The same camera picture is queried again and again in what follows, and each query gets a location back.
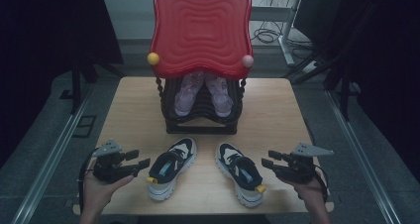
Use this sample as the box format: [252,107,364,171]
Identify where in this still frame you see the black floor cables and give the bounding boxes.
[251,19,313,52]

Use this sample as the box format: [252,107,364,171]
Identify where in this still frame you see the hand-held gripper cable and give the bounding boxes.
[77,148,100,215]
[313,164,330,203]

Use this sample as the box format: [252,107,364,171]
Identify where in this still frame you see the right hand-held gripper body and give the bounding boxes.
[275,142,335,184]

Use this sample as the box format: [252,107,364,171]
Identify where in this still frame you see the person's left hand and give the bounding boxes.
[79,168,135,218]

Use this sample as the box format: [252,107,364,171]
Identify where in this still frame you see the white desk frame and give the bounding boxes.
[249,0,303,67]

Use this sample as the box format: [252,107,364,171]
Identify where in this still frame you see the left hand-held gripper cable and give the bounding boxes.
[77,148,100,215]

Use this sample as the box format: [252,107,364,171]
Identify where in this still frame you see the navy and white sneaker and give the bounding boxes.
[147,137,198,202]
[215,142,267,208]

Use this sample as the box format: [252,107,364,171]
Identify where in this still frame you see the right hand-held gripper cable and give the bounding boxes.
[313,164,330,203]

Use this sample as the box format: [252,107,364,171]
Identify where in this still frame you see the person's right hand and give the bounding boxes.
[281,170,329,212]

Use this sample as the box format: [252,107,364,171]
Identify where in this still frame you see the black shoe rack red top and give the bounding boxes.
[147,0,256,136]

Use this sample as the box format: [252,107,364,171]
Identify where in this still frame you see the white power strip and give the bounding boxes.
[301,60,321,74]

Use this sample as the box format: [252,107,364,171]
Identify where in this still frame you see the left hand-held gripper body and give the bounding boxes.
[91,138,133,184]

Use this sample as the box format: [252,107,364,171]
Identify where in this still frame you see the black metal stand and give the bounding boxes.
[59,56,100,115]
[281,50,352,121]

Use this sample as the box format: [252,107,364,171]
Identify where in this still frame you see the metal floor rail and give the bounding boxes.
[325,89,402,224]
[11,84,94,224]

